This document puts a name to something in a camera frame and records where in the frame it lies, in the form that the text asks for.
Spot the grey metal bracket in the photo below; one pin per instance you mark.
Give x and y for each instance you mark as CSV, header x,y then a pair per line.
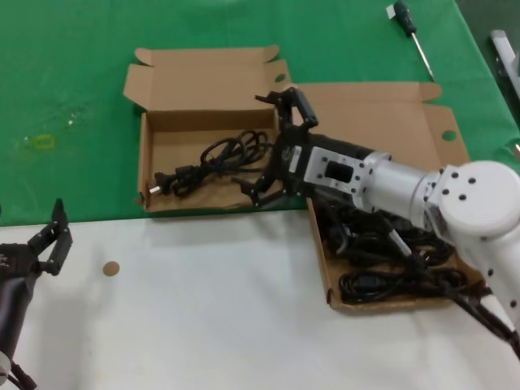
x,y
505,50

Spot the white paper tag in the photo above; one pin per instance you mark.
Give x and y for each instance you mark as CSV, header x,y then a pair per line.
x,y
391,11

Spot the open brown cardboard box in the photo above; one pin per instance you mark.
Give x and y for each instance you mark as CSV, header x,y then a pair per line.
x,y
203,81
365,113

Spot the yellow rubber band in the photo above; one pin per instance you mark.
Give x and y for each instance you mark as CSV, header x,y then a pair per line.
x,y
40,142

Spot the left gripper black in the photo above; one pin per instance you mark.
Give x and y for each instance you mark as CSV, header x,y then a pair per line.
x,y
16,260

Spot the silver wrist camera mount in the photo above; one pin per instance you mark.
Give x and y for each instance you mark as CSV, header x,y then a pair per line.
x,y
337,170

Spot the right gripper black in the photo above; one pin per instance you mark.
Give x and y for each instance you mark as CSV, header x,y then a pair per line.
x,y
290,162

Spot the brown round disc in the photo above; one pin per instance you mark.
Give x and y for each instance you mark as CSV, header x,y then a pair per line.
x,y
111,268

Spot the green table cloth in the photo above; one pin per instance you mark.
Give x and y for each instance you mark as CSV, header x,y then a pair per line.
x,y
61,61

